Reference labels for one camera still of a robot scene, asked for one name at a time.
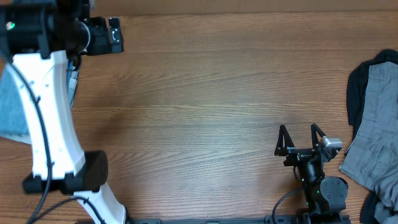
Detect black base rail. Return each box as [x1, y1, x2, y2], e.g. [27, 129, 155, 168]
[126, 215, 351, 224]

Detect blue denim jeans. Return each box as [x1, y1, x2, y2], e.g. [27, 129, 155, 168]
[1, 65, 31, 144]

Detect folded light blue jeans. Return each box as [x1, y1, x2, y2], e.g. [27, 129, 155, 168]
[0, 55, 80, 146]

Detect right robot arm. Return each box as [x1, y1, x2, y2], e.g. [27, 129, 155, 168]
[264, 123, 351, 224]

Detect grey cargo pants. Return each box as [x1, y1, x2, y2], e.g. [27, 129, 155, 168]
[340, 62, 397, 223]

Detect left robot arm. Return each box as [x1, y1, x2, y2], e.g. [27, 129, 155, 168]
[1, 1, 130, 223]

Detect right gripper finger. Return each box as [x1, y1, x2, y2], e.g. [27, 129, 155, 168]
[274, 124, 295, 156]
[311, 123, 325, 148]

